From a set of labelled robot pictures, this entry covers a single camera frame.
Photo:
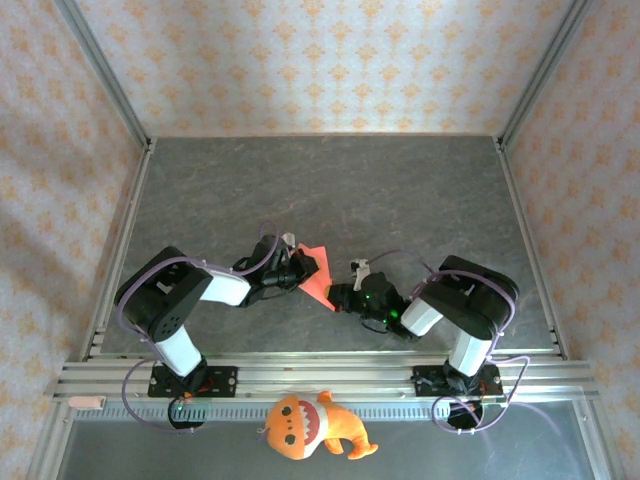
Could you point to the aluminium frame post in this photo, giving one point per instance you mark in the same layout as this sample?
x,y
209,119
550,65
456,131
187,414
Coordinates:
x,y
100,70
547,70

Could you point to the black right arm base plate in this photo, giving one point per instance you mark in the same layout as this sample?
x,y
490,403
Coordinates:
x,y
495,380

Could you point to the aluminium side rail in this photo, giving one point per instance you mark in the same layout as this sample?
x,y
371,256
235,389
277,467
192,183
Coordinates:
x,y
530,250
117,260

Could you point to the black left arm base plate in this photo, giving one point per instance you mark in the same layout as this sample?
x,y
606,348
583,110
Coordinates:
x,y
225,382

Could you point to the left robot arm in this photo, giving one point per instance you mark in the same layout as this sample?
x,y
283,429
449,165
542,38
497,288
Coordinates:
x,y
225,290

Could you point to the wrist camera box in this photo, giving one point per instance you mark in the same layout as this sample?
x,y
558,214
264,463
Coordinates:
x,y
360,272
288,240

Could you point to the long aluminium mounting rail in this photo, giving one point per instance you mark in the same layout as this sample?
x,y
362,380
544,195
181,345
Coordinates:
x,y
325,372

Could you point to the small pink tag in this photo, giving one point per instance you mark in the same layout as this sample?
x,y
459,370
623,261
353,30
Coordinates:
x,y
87,401

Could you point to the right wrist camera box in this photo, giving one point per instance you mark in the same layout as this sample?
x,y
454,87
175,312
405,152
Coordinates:
x,y
360,272

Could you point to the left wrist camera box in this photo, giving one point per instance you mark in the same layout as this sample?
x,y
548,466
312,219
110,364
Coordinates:
x,y
288,240

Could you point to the pink paper sheet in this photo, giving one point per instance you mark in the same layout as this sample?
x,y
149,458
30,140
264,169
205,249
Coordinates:
x,y
317,280

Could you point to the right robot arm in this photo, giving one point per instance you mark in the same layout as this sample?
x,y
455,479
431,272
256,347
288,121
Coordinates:
x,y
422,315

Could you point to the orange shark plush toy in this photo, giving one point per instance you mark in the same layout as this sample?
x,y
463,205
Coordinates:
x,y
300,430

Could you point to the aluminium lower frame bar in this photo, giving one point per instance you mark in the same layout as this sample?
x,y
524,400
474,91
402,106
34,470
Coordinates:
x,y
47,440
600,440

